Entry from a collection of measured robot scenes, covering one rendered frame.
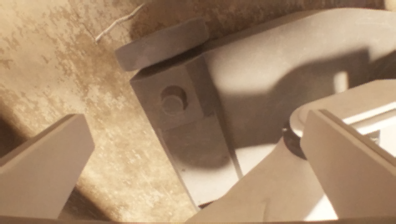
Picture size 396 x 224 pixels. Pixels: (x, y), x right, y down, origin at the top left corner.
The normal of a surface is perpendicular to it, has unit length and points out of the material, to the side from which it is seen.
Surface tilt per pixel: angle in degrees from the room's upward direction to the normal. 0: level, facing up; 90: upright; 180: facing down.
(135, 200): 0
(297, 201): 90
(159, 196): 0
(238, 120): 0
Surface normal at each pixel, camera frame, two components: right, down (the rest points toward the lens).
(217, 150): 0.04, 0.41
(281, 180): -0.33, -0.85
